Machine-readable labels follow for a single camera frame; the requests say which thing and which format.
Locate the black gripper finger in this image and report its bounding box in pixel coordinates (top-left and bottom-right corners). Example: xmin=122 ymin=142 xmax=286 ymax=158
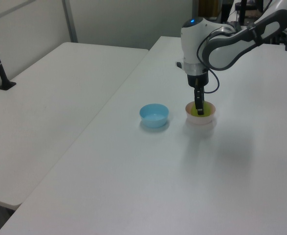
xmin=194 ymin=84 xmax=205 ymax=116

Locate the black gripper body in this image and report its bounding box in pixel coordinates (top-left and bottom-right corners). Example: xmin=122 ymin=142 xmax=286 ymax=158
xmin=187 ymin=72 xmax=210 ymax=87

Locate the green pear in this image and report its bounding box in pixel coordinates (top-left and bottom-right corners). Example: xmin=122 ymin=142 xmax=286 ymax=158
xmin=190 ymin=102 xmax=213 ymax=117

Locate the pink bowl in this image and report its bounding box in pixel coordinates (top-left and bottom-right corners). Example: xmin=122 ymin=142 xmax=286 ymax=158
xmin=185 ymin=101 xmax=218 ymax=126

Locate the light blue bowl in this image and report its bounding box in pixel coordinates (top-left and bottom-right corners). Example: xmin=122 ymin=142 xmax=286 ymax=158
xmin=139 ymin=103 xmax=170 ymax=129

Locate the yellow green cabinet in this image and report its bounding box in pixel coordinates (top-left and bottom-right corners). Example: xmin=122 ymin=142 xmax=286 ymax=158
xmin=198 ymin=0 xmax=220 ymax=18

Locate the black background pole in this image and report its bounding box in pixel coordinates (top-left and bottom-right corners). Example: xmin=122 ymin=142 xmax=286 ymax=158
xmin=238 ymin=0 xmax=248 ymax=25

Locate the white side table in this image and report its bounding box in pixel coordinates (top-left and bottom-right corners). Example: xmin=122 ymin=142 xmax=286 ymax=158
xmin=0 ymin=42 xmax=150 ymax=210

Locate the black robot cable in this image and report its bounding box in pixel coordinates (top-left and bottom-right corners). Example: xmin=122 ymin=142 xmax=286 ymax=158
xmin=196 ymin=25 xmax=221 ymax=94

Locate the grey metal partition post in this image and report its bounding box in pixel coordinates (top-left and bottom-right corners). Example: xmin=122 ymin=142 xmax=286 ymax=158
xmin=62 ymin=0 xmax=78 ymax=44

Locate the black camera pole with base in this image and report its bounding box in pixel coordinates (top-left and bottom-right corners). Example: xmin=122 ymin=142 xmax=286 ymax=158
xmin=0 ymin=21 xmax=17 ymax=92

